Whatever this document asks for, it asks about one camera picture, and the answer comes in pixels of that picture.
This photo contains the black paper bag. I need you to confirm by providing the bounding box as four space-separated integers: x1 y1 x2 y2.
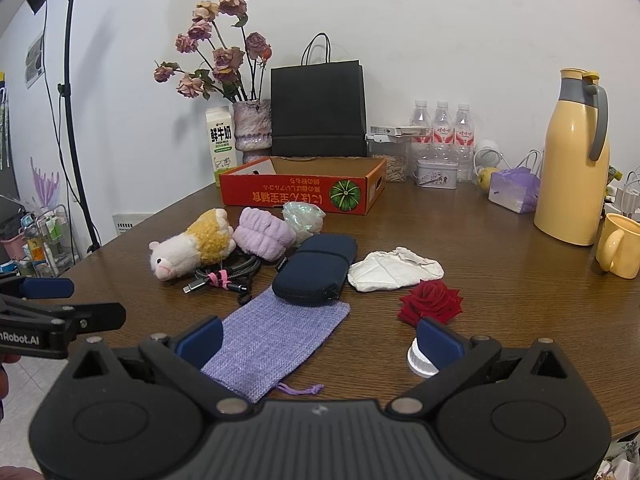
270 32 368 158

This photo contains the yellow thermos jug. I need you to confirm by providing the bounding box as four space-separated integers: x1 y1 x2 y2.
533 67 612 247

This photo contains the navy blue pouch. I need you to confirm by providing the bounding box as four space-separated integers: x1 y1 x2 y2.
271 233 359 307

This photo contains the wall poster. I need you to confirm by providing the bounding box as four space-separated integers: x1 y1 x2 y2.
25 32 46 88

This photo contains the white wall vent plate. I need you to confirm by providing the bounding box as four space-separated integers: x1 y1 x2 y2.
112 212 151 235

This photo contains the black cable bundle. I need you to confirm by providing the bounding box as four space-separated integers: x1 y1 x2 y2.
182 252 281 297

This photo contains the white milk carton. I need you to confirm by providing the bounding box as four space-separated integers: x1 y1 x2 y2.
205 106 238 188

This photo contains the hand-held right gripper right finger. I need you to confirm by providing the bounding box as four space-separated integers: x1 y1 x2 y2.
387 316 568 417

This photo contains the flat white carton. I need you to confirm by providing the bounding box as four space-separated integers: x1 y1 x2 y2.
370 126 433 138

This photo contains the iridescent plastic bag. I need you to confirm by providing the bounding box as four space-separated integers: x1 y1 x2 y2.
281 201 327 248

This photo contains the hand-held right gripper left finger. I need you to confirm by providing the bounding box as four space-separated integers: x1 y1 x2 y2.
72 316 251 417

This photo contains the white crumpled cloth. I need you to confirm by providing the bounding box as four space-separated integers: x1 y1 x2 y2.
347 246 445 293

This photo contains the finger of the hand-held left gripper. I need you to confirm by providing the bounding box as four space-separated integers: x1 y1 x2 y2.
0 272 75 303
0 296 127 346

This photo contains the white cable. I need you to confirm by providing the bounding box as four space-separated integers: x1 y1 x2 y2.
500 149 545 177

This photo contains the person's left hand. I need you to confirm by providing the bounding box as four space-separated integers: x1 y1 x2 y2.
0 352 21 423

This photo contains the dried pink rose bouquet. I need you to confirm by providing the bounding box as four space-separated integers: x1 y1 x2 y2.
153 0 273 103

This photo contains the purple floral decoration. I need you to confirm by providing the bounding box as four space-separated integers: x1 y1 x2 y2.
30 156 61 208

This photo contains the yellow mug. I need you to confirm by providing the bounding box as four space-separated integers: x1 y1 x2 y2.
595 212 640 279

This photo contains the red cardboard box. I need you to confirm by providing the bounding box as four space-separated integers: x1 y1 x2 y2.
219 156 388 217

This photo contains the small white fan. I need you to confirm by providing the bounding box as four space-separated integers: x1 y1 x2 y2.
472 139 503 171

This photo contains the purple fuzzy headband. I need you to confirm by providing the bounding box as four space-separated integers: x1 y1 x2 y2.
232 206 297 262

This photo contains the purple tissue pack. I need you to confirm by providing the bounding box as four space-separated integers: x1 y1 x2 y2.
487 166 542 213

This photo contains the yellow pear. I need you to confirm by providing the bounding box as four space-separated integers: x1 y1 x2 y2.
476 166 501 192

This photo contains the clear container of oats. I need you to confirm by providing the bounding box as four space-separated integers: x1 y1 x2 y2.
366 132 412 183

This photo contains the white printed tin box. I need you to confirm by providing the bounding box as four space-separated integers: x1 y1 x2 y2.
414 158 458 191

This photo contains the white bottle cap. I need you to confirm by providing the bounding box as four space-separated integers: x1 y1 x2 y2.
406 338 440 379

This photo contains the purple burlap drawstring pouch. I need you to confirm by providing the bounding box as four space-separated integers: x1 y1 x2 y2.
200 292 351 404

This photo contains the wire storage cart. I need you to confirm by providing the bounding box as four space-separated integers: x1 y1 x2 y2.
0 202 83 278

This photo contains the white and yellow plush toy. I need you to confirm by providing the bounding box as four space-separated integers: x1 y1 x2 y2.
148 207 236 282

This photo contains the white power adapter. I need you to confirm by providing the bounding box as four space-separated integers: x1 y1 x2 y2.
619 186 640 217

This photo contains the red rose flower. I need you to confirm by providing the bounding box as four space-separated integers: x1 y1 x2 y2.
397 280 465 328

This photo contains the purple glass vase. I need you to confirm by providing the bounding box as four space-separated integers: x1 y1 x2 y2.
231 99 273 152

